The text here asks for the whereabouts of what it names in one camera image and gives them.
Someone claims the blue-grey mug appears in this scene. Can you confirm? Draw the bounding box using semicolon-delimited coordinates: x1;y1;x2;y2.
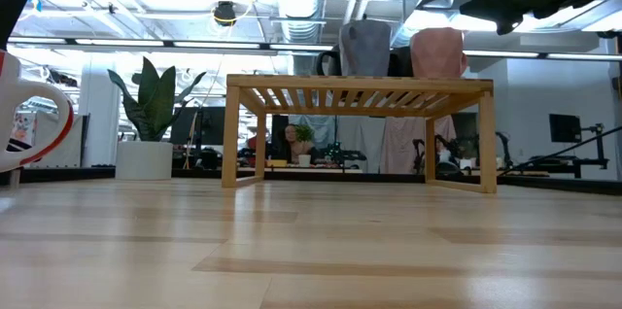
338;19;393;78

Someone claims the pink mug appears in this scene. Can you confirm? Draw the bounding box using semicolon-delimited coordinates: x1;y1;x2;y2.
409;26;468;80

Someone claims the plain black mug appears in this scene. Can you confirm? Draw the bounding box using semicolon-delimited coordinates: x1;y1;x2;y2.
388;46;414;78

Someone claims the wooden slatted rack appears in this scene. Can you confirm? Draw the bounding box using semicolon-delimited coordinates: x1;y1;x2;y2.
222;74;498;194

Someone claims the black hanging ceiling device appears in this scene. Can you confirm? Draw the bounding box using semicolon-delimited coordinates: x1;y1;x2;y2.
212;0;238;27

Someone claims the black monitor on stand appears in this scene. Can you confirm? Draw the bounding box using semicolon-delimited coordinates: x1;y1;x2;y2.
548;113;583;144

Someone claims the black ceiling light track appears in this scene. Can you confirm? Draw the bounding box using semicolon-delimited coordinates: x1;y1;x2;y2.
7;35;622;62

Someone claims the pale blue hanging cloth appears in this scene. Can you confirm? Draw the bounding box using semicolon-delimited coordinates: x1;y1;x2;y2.
288;114;337;151

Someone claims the black background desk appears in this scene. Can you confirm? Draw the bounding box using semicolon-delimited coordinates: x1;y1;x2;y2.
517;154;611;180

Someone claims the person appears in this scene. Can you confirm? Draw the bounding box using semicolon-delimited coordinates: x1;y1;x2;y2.
283;122;317;164

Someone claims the pink hanging cloth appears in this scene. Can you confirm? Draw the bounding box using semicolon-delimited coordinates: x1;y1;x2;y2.
380;115;458;175

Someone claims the white hanging cloth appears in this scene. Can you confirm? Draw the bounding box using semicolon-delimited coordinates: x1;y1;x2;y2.
334;115;388;174

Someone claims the small plant in white pot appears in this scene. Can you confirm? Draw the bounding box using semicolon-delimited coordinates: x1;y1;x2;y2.
294;123;316;168

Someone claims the dark background screen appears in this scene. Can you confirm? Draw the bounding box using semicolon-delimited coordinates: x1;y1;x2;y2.
169;106;227;148

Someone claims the snake plant in white pot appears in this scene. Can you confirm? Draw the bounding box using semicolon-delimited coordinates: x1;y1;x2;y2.
107;55;208;182

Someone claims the red and white mug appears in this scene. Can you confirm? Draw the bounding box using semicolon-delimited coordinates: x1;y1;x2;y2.
0;50;75;174

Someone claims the colourful printed sign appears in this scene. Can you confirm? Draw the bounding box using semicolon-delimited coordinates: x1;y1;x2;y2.
10;112;38;148

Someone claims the long black cable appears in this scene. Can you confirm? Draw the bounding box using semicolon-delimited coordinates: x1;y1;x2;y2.
500;125;622;177

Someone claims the black metal table frame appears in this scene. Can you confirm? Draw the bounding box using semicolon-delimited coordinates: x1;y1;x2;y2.
0;166;622;197

